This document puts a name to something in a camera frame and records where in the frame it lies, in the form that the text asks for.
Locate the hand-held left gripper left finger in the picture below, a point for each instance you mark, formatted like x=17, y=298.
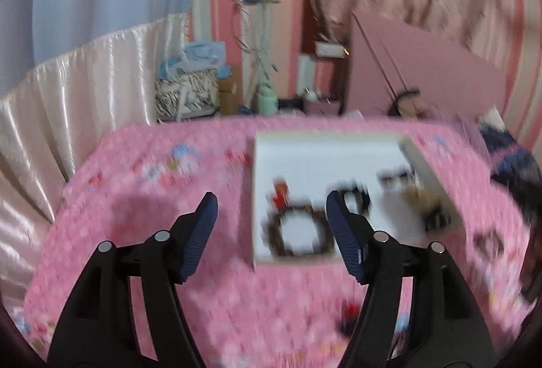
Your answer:
x=197, y=241

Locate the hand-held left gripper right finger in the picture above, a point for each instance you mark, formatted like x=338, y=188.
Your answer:
x=345, y=236

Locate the white shallow box tray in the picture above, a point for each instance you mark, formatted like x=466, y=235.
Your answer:
x=322, y=164

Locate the small red ornament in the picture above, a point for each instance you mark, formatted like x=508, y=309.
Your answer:
x=280, y=194

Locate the red knot charm black bead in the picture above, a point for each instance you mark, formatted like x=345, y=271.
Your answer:
x=349, y=315

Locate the black hair claw clip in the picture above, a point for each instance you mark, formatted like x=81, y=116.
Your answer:
x=438, y=220

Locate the pink floral bed sheet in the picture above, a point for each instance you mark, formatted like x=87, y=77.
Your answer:
x=148, y=190

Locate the pink storage box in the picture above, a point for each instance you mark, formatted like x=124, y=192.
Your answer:
x=322, y=107

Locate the black white patterned bag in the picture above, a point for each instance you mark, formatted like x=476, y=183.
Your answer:
x=186, y=97

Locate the brown cardboard box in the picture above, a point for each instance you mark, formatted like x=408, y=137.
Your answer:
x=228, y=95

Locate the green bottle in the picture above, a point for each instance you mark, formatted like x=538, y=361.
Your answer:
x=266, y=99

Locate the blue quilt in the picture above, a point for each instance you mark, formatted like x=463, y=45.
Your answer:
x=514, y=164

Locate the white power strip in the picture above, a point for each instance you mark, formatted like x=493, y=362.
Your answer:
x=330, y=49

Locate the pink cardboard panel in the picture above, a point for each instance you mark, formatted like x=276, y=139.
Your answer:
x=427, y=67

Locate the light blue bag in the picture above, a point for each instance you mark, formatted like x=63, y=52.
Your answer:
x=203, y=52

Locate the white pillow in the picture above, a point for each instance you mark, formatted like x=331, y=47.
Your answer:
x=493, y=118

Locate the white satin curtain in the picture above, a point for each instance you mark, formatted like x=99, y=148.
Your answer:
x=63, y=105

